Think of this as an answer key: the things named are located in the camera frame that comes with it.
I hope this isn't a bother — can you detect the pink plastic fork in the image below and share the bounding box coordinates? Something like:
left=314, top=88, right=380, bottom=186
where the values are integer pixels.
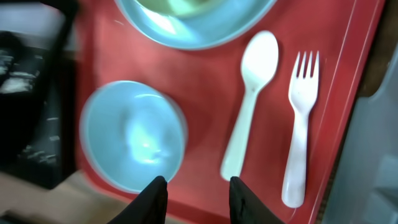
left=282, top=53, right=320, bottom=208

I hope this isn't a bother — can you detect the black waste tray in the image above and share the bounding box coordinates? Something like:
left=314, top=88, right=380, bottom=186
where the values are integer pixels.
left=0, top=55, right=77, bottom=190

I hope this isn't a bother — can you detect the light blue plate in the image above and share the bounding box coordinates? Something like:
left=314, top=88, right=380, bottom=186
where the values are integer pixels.
left=116, top=0, right=276, bottom=50

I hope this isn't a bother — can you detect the light green bowl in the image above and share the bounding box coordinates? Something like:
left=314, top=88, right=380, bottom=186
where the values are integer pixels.
left=136, top=0, right=223, bottom=17

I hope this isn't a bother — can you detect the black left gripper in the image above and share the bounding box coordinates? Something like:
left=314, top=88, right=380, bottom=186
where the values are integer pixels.
left=1, top=1, right=78, bottom=162

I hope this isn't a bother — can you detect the white plastic spoon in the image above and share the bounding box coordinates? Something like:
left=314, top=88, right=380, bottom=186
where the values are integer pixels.
left=220, top=30, right=279, bottom=181

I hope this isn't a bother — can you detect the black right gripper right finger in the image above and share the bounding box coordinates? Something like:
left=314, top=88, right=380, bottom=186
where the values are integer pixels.
left=229, top=177, right=284, bottom=224

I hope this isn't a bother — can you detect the red plastic tray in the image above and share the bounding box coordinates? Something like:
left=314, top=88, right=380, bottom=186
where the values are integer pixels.
left=76, top=1, right=384, bottom=223

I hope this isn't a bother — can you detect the light blue small bowl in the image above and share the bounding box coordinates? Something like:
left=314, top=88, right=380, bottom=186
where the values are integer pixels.
left=79, top=80, right=188, bottom=193

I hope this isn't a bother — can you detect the grey-blue dishwasher rack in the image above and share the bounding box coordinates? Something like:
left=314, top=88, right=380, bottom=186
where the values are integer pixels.
left=322, top=54, right=397, bottom=223

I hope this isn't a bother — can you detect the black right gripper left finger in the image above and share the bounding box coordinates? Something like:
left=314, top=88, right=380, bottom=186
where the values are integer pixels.
left=108, top=176, right=168, bottom=224

